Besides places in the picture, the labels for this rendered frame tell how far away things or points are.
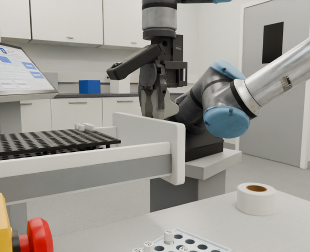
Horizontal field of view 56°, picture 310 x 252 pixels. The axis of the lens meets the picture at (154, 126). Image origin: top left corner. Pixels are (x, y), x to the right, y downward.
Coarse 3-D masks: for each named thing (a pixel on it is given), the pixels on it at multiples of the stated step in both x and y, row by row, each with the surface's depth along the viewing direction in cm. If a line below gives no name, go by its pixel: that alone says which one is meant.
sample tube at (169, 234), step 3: (165, 231) 37; (168, 231) 37; (171, 231) 37; (165, 234) 37; (168, 234) 37; (171, 234) 37; (165, 237) 37; (168, 237) 37; (171, 237) 37; (165, 240) 37; (168, 240) 37; (171, 240) 37; (165, 243) 37; (168, 243) 37; (171, 243) 37
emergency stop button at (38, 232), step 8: (32, 224) 21; (40, 224) 21; (48, 224) 22; (32, 232) 20; (40, 232) 20; (48, 232) 21; (24, 240) 21; (32, 240) 20; (40, 240) 20; (48, 240) 21; (24, 248) 20; (32, 248) 20; (40, 248) 20; (48, 248) 20
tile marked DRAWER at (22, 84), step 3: (15, 81) 122; (18, 81) 125; (21, 81) 127; (24, 81) 129; (18, 84) 123; (21, 84) 125; (24, 84) 127; (27, 84) 130; (21, 87) 123; (24, 87) 125; (27, 87) 128; (30, 87) 130
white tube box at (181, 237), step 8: (176, 232) 40; (184, 232) 39; (160, 240) 38; (176, 240) 38; (184, 240) 38; (192, 240) 38; (200, 240) 38; (208, 240) 37; (160, 248) 37; (168, 248) 36; (176, 248) 36; (192, 248) 36; (200, 248) 37; (208, 248) 36; (216, 248) 36; (224, 248) 36
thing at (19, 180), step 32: (96, 128) 70; (0, 160) 39; (32, 160) 40; (64, 160) 42; (96, 160) 45; (128, 160) 48; (160, 160) 51; (0, 192) 38; (32, 192) 40; (64, 192) 43
